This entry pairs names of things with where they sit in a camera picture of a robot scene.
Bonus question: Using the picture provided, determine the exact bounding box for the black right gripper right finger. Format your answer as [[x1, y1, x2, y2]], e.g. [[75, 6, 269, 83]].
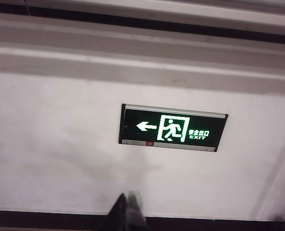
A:
[[126, 191, 149, 231]]

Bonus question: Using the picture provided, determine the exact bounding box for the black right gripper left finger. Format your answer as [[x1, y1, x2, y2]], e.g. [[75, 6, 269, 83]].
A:
[[103, 192, 128, 231]]

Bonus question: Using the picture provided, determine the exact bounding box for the aluminium whiteboard marker tray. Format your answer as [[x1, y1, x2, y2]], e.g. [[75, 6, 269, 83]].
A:
[[0, 0, 285, 37]]

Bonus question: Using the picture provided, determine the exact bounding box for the green illuminated exit sign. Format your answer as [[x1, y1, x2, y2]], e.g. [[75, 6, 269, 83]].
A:
[[118, 103, 229, 153]]

